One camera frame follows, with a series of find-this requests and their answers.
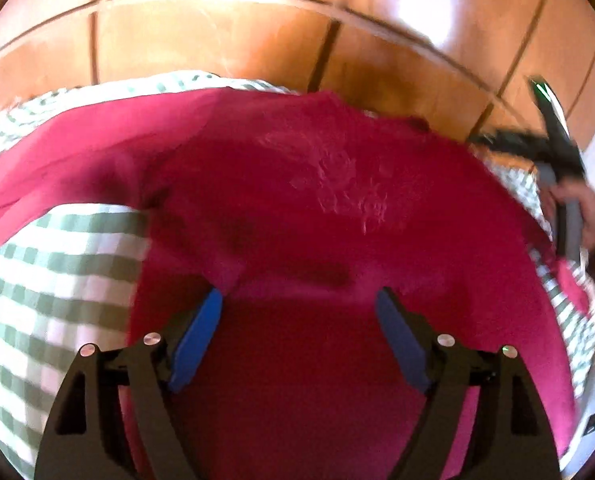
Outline wooden wardrobe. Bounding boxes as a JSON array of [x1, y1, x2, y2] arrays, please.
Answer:
[[0, 0, 595, 161]]

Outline green white checked bed sheet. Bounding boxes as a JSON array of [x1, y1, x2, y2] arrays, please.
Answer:
[[0, 71, 595, 480]]

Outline person's right hand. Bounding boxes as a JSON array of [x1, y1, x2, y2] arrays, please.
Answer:
[[547, 179, 595, 252]]

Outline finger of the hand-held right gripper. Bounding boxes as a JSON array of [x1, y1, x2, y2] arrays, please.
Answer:
[[470, 127, 553, 161]]

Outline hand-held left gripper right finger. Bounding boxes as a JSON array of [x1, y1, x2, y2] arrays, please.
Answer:
[[375, 286, 563, 480]]

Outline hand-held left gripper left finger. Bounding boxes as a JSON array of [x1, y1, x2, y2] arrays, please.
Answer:
[[33, 287, 224, 480]]

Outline red shirt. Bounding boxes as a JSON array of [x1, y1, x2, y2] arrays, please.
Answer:
[[0, 89, 593, 480]]

